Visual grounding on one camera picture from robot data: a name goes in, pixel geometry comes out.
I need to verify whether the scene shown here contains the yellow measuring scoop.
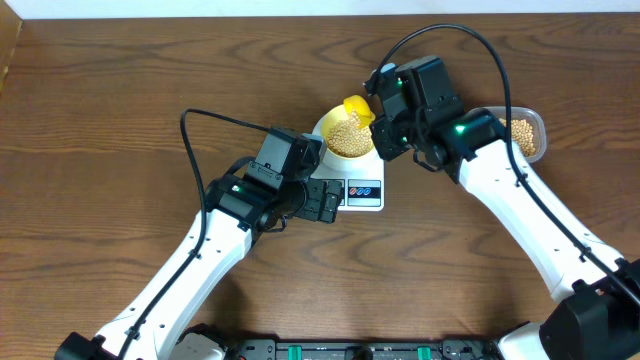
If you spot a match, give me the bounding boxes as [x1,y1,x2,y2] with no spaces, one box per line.
[343,95,375,129]

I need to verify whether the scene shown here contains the pale yellow bowl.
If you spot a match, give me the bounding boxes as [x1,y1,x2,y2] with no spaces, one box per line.
[320,105,349,142]

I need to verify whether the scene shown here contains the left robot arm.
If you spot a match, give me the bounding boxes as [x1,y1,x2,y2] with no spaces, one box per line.
[54,157,343,360]

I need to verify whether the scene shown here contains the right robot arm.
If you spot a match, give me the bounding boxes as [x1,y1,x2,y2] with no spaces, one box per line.
[365,70,639,359]

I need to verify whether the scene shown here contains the white digital kitchen scale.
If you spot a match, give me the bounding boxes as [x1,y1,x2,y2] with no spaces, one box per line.
[312,113,385,212]

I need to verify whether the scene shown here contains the soybeans in yellow bowl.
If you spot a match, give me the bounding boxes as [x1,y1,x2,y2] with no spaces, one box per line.
[327,111,374,158]

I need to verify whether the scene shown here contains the soybeans in container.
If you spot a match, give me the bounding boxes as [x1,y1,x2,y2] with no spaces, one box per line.
[511,119,537,157]

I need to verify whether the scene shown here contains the clear plastic container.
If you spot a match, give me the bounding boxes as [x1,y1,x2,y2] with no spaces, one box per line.
[511,107,547,163]

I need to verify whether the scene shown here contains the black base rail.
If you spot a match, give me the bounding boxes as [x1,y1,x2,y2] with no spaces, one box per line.
[223,338,503,360]

